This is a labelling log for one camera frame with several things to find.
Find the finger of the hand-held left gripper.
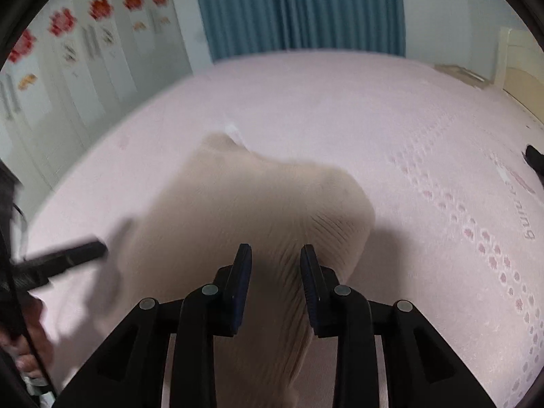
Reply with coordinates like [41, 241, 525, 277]
[13, 240, 108, 292]

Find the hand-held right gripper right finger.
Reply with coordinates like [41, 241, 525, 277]
[300, 244, 498, 408]

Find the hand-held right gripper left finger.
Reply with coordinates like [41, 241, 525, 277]
[51, 243, 253, 408]

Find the beige ribbed knit garment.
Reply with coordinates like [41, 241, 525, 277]
[108, 133, 377, 408]

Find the person's left hand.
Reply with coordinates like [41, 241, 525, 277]
[0, 295, 55, 381]

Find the white wardrobe with flower decals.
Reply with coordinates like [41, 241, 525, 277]
[0, 0, 194, 205]

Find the pink patterned bed mattress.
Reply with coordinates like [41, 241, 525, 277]
[25, 49, 544, 408]

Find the black cloth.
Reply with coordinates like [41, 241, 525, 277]
[523, 144, 544, 188]

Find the blue curtain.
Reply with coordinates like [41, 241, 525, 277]
[191, 0, 406, 62]

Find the cream wooden headboard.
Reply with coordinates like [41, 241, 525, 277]
[495, 25, 544, 128]

